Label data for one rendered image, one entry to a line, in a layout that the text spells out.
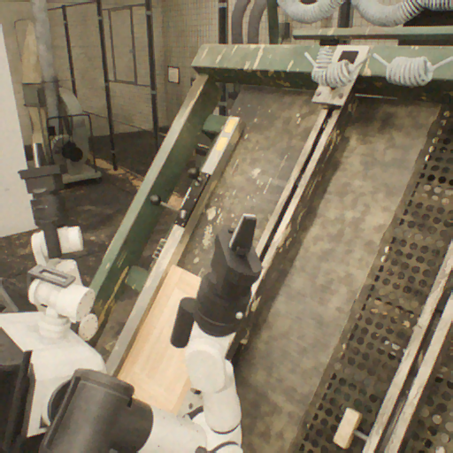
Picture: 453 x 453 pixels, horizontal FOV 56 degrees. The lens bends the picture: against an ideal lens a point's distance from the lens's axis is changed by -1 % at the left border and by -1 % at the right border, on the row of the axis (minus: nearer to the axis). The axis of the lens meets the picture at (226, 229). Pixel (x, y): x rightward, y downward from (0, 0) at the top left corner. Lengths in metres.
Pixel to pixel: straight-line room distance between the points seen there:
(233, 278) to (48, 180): 0.68
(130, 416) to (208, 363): 0.16
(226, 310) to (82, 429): 0.29
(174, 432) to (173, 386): 0.48
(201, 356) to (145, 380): 0.68
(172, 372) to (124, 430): 0.57
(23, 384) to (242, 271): 0.41
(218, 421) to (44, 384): 0.33
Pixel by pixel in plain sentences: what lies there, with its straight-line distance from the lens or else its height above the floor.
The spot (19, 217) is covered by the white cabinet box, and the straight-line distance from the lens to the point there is 5.08.
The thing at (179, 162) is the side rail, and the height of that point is 1.46.
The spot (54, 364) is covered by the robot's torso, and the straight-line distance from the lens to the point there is 0.85.
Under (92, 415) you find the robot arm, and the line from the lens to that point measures 0.76.
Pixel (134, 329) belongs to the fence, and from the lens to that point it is 1.45.
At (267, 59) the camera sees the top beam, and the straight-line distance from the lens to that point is 1.51.
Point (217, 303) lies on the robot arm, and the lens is 0.68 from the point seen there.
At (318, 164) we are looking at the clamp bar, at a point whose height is 1.57.
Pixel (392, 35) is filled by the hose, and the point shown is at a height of 1.90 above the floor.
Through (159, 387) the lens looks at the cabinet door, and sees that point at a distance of 1.37.
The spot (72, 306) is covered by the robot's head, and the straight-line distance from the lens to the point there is 0.88.
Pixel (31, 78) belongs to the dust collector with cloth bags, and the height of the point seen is 1.43.
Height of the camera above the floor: 1.88
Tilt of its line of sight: 24 degrees down
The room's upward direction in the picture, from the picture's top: straight up
